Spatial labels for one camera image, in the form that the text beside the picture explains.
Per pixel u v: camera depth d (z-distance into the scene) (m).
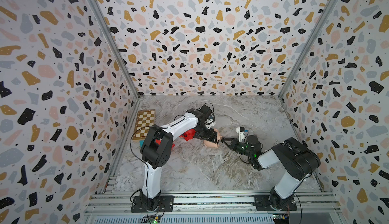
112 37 0.87
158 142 0.54
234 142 0.83
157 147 0.51
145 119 1.04
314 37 0.88
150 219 0.70
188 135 0.91
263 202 0.74
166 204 0.73
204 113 0.76
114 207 0.73
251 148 0.72
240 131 0.86
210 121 0.82
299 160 0.49
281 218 0.71
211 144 0.87
